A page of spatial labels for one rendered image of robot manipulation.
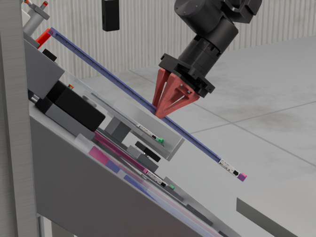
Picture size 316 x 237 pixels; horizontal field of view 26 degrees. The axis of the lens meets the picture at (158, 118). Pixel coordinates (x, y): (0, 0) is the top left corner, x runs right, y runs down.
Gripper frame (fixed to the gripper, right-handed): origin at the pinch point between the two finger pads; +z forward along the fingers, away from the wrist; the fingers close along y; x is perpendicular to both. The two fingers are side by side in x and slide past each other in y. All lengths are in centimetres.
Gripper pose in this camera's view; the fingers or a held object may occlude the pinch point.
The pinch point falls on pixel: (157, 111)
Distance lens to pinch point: 118.7
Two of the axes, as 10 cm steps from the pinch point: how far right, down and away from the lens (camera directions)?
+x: 6.3, 5.1, 5.8
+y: 4.8, 3.3, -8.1
